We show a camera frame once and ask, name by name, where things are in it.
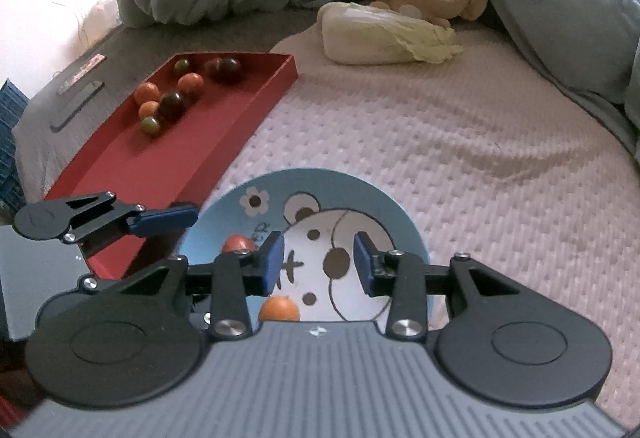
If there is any pale pink fluffy cloth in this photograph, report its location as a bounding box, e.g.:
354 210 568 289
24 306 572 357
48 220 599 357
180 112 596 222
80 0 123 42

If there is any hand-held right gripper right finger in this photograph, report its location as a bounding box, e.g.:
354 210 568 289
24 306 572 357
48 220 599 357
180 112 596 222
353 232 538 344

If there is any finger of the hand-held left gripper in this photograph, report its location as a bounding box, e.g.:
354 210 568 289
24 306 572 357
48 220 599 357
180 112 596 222
64 191 199 244

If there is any napa cabbage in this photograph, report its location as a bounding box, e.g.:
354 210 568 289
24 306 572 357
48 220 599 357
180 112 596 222
318 2 463 66

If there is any black flat bar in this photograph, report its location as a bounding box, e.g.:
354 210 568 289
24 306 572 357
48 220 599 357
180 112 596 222
50 81 105 133

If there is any pink patterned flat strip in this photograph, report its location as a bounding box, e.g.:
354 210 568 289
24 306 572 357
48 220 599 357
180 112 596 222
56 53 108 95

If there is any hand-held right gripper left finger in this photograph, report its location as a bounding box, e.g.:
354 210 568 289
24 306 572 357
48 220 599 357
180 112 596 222
79 232 286 342

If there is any blue plastic crate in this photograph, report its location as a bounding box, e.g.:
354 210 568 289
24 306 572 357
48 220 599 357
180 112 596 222
0 78 28 219

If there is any blue cartoon bear plate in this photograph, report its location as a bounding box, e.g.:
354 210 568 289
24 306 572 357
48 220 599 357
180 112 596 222
177 167 432 336

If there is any pink quilted mattress pad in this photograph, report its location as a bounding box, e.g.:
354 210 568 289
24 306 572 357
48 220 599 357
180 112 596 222
200 26 640 419

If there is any red rectangular tray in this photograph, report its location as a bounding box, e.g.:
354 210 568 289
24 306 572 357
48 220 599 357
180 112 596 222
42 51 299 280

